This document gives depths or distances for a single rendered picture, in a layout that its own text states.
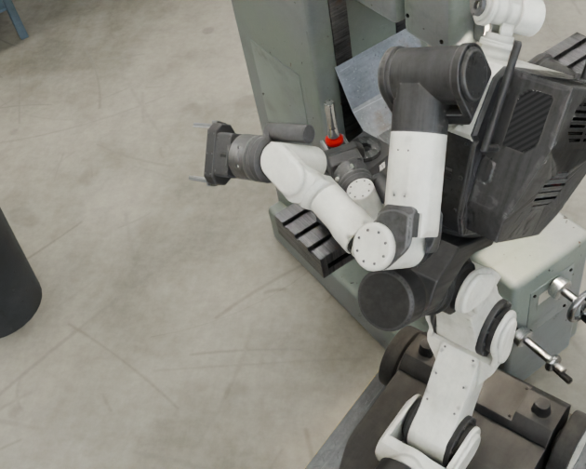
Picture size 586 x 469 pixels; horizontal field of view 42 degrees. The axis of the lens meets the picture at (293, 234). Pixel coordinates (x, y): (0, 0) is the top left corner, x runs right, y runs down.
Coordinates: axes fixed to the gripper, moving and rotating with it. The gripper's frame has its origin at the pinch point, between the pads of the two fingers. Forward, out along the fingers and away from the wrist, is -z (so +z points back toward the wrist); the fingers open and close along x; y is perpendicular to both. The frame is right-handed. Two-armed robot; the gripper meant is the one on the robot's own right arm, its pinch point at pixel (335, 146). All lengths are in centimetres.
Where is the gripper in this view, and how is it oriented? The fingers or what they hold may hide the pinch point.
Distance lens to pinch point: 196.8
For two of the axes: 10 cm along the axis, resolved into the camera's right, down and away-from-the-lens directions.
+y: -1.5, -6.7, -7.3
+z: 2.9, 6.7, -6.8
